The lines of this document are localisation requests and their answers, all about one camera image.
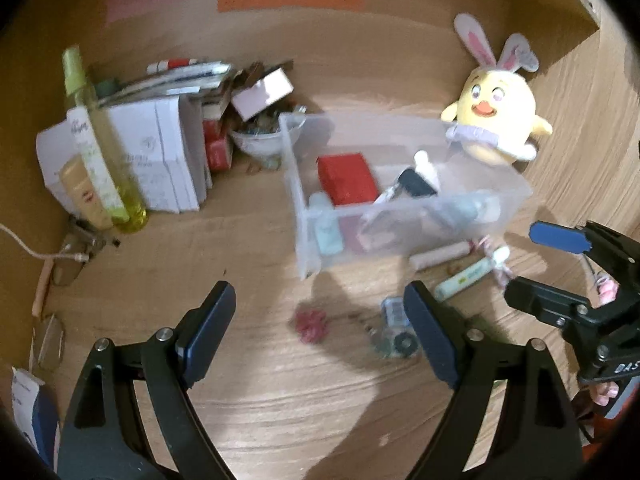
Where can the ceramic bowl with trinkets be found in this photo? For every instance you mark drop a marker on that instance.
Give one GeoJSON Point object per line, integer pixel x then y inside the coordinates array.
{"type": "Point", "coordinates": [260, 140]}

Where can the small red box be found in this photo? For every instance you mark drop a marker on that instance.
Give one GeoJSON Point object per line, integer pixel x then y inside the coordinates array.
{"type": "Point", "coordinates": [218, 155]}
{"type": "Point", "coordinates": [212, 127]}

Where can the white paper carton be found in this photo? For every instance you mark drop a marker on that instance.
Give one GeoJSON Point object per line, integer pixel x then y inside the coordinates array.
{"type": "Point", "coordinates": [150, 155]}

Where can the stack of booklets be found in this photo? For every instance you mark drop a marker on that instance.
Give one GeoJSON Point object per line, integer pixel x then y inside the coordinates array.
{"type": "Point", "coordinates": [180, 77]}

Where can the eyeglasses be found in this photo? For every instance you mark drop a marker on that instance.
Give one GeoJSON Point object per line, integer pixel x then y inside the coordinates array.
{"type": "Point", "coordinates": [67, 272]}

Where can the pale green tube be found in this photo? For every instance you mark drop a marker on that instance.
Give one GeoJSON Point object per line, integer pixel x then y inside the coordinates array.
{"type": "Point", "coordinates": [462, 278]}

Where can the blue white box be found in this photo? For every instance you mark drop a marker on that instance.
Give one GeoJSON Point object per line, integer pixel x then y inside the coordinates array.
{"type": "Point", "coordinates": [25, 405]}

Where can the beige cosmetic tube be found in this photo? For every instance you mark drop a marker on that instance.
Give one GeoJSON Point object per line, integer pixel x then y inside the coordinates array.
{"type": "Point", "coordinates": [82, 192]}

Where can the pink round small object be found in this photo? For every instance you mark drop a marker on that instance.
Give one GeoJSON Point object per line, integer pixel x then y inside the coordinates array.
{"type": "Point", "coordinates": [310, 325]}

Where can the light teal bottle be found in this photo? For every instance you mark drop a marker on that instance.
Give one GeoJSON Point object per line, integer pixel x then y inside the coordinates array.
{"type": "Point", "coordinates": [325, 227]}

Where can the red white marker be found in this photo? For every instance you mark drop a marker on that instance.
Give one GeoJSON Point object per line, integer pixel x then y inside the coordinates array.
{"type": "Point", "coordinates": [172, 64]}

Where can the yellow spray bottle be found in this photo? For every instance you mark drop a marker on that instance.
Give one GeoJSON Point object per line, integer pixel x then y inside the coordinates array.
{"type": "Point", "coordinates": [95, 135]}

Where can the small green jar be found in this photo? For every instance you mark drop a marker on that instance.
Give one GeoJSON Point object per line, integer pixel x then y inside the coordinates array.
{"type": "Point", "coordinates": [106, 87]}

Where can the dark green bottle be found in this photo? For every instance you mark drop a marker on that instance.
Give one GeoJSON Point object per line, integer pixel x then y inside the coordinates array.
{"type": "Point", "coordinates": [415, 182]}

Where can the small white open box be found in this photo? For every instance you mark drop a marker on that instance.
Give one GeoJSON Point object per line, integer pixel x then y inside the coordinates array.
{"type": "Point", "coordinates": [262, 92]}

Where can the yellow chick plush toy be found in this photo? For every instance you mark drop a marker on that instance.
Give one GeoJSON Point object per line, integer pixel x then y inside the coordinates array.
{"type": "Point", "coordinates": [500, 110]}

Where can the small white bottle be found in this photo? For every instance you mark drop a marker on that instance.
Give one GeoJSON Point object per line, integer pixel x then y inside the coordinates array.
{"type": "Point", "coordinates": [427, 167]}

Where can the clear plastic box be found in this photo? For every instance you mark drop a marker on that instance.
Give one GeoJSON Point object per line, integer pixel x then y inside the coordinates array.
{"type": "Point", "coordinates": [300, 170]}

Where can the small blue packet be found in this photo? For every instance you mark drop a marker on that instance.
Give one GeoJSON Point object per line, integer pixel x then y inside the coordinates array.
{"type": "Point", "coordinates": [392, 310]}

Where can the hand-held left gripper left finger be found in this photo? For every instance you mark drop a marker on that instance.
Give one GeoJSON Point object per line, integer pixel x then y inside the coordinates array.
{"type": "Point", "coordinates": [210, 330]}

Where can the person's right hand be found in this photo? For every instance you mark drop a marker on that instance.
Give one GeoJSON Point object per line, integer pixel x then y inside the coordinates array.
{"type": "Point", "coordinates": [607, 294]}

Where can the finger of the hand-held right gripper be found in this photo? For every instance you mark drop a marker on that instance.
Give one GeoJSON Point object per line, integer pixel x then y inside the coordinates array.
{"type": "Point", "coordinates": [545, 295]}
{"type": "Point", "coordinates": [557, 237]}

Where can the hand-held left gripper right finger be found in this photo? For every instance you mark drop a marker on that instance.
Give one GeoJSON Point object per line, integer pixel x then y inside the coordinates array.
{"type": "Point", "coordinates": [430, 335]}

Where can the white ribbed cap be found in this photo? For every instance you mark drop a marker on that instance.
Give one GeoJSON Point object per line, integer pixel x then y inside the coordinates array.
{"type": "Point", "coordinates": [492, 207]}

